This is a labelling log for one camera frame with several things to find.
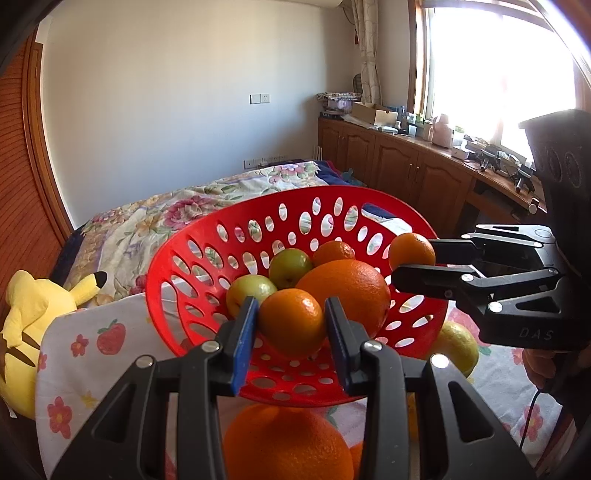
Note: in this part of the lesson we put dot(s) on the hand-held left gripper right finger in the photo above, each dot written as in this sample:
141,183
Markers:
339,346

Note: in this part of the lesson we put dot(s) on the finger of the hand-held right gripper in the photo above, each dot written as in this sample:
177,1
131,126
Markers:
429,279
498,242

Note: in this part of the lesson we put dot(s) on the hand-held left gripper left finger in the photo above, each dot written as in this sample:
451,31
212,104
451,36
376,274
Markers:
244,346

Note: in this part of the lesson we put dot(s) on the large orange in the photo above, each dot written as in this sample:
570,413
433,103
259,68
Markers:
286,443
351,295

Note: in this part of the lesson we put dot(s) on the red perforated plastic basket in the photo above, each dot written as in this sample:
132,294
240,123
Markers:
157,295

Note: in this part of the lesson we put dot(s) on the person's right hand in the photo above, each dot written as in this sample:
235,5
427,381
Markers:
540,369

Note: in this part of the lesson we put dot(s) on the black clamp device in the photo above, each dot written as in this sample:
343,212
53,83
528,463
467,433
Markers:
524,179
490,158

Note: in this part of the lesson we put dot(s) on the small white box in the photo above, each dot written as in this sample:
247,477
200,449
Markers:
461,153

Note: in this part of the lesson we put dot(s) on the wooden cabinet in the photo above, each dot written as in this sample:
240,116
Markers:
392,166

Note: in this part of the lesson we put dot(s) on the pink bottle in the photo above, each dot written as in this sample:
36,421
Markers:
441,131

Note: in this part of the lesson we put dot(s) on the blue cloth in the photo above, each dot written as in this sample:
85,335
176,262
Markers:
353,177

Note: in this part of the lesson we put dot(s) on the window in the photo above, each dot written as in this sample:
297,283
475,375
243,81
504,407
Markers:
485,69

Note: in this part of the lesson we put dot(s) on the floral quilt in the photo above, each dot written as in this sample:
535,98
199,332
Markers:
138,221

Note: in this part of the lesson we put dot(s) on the strawberry print white cloth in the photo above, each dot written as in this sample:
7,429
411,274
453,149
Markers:
74,369

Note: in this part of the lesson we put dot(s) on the cardboard box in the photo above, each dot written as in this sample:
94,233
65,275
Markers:
371,115

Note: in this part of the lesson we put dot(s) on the pile of folded cloth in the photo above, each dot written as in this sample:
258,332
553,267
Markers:
339,101

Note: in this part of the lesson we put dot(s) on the yellow plush toy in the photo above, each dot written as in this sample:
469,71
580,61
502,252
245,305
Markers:
32,314

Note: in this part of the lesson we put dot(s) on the patterned curtain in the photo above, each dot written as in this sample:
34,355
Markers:
369,50

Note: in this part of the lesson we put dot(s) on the wooden slatted wardrobe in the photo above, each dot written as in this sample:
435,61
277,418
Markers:
27,161

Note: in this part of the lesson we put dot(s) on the wall power outlet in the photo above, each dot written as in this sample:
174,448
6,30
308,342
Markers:
263,162

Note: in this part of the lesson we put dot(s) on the white wall switch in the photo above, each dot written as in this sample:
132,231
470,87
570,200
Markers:
260,98

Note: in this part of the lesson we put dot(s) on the wall air conditioner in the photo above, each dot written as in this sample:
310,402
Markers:
330,3

